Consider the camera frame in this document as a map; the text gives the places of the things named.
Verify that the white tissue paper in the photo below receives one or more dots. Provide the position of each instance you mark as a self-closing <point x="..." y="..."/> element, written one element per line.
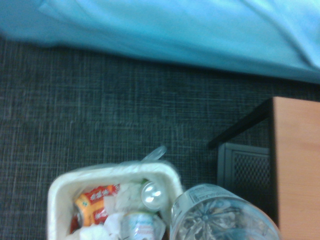
<point x="125" y="197"/>

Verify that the wooden coffee table black legs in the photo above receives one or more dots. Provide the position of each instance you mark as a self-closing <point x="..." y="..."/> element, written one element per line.
<point x="297" y="162"/>

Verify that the light blue sofa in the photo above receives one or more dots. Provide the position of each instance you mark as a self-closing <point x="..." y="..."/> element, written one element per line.
<point x="160" y="30"/>

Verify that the dark floor vent grille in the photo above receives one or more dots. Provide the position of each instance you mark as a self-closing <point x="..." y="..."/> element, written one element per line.
<point x="247" y="165"/>

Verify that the crushed clear labelled bottle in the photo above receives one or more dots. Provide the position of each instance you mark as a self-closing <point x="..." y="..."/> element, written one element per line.
<point x="141" y="225"/>

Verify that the clear plastic bottle purple label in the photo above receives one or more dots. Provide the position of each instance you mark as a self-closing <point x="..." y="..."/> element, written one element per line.
<point x="215" y="215"/>

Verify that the red orange snack wrapper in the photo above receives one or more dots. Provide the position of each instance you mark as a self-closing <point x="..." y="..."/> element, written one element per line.
<point x="95" y="205"/>

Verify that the clear plastic bin liner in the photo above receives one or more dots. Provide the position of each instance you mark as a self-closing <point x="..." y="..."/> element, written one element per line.
<point x="155" y="153"/>

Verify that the white plastic trash bin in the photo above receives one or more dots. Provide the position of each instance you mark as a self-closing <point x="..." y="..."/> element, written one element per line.
<point x="60" y="200"/>

